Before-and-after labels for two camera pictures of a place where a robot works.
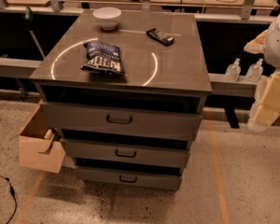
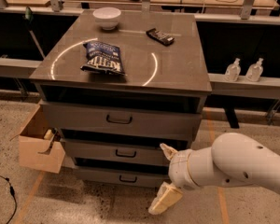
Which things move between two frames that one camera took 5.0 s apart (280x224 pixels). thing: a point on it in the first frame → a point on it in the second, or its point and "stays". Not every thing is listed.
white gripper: x=279 y=44 → x=178 y=169
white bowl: x=107 y=17 stays
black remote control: x=160 y=36 stays
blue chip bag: x=104 y=57 stays
